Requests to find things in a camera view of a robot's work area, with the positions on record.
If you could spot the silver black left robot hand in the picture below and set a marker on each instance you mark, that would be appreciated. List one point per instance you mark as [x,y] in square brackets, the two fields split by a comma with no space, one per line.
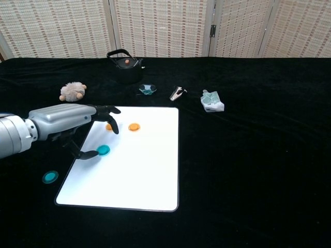
[62,117]

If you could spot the orange disc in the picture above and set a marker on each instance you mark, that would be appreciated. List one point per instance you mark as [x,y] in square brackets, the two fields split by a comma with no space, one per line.
[134,126]
[108,126]

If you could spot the teal disc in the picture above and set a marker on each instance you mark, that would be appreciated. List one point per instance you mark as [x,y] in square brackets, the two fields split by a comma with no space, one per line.
[50,177]
[104,149]

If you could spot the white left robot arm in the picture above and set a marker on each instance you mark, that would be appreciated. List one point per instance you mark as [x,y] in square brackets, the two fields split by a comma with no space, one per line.
[13,134]

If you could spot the beige plush animal toy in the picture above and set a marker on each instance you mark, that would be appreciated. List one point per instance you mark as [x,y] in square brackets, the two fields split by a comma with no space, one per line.
[72,91]

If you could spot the black teapot with orange knob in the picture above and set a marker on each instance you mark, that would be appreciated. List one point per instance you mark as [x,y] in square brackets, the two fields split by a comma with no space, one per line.
[128,75]

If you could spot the white magnetic board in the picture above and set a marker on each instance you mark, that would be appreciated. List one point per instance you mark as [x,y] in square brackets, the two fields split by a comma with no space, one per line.
[129,175]

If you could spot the woven folding screen panel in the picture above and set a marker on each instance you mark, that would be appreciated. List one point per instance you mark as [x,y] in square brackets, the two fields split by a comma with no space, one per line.
[57,28]
[160,28]
[300,28]
[240,28]

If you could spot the metal binder clip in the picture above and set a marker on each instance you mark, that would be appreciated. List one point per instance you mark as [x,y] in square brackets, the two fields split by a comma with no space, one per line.
[175,94]

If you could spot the black screen hinge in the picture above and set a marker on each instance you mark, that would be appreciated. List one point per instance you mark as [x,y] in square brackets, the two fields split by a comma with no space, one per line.
[213,30]

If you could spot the black velvet tablecloth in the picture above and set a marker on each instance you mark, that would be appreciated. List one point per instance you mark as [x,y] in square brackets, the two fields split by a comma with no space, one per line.
[245,168]

